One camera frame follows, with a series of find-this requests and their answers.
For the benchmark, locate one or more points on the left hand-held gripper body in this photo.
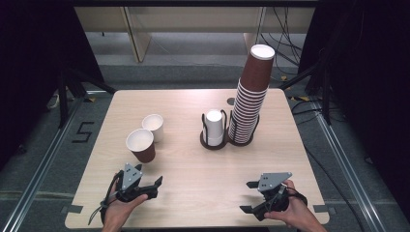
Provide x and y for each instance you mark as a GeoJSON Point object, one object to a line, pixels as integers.
{"type": "Point", "coordinates": [130, 177]}

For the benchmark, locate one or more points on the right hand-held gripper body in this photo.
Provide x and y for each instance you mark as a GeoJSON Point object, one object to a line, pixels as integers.
{"type": "Point", "coordinates": [274, 182]}

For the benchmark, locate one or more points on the single brown paper cup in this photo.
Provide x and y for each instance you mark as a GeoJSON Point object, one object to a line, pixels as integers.
{"type": "Point", "coordinates": [143, 151]}

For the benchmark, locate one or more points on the white paper cup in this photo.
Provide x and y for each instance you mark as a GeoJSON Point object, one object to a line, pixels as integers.
{"type": "Point", "coordinates": [154, 124]}

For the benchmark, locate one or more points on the dark brown cup holder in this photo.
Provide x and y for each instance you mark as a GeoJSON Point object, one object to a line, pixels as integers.
{"type": "Point", "coordinates": [211, 145]}

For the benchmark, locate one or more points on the short stack of white cups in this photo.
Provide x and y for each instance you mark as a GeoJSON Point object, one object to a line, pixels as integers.
{"type": "Point", "coordinates": [214, 127]}

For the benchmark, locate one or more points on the stack of brown paper cups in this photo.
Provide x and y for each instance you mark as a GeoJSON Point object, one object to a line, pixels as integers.
{"type": "Point", "coordinates": [253, 90]}

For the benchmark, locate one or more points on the person's right hand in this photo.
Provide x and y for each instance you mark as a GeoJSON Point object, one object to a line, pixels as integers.
{"type": "Point", "coordinates": [295, 212]}

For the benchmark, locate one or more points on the person's left hand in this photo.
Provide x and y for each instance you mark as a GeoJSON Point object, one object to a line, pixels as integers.
{"type": "Point", "coordinates": [117, 212]}

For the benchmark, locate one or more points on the grey tape strip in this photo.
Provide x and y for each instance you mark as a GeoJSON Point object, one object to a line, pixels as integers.
{"type": "Point", "coordinates": [72, 209]}
{"type": "Point", "coordinates": [325, 209]}

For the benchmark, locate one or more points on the dark round table grommet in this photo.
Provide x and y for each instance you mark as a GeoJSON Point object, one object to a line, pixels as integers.
{"type": "Point", "coordinates": [231, 101]}

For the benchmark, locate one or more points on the yellow black hazard tape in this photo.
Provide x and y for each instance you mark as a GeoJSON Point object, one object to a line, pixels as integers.
{"type": "Point", "coordinates": [301, 98]}

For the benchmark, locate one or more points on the black metal stand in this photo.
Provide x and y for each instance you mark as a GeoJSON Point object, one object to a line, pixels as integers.
{"type": "Point", "coordinates": [64, 96]}
{"type": "Point", "coordinates": [326, 96]}

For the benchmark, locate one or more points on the beige wooden shelf unit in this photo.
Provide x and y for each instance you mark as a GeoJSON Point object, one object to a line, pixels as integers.
{"type": "Point", "coordinates": [193, 19]}

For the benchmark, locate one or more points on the metal floor rail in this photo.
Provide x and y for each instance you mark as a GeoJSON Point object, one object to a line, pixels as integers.
{"type": "Point", "coordinates": [348, 167]}
{"type": "Point", "coordinates": [42, 167]}

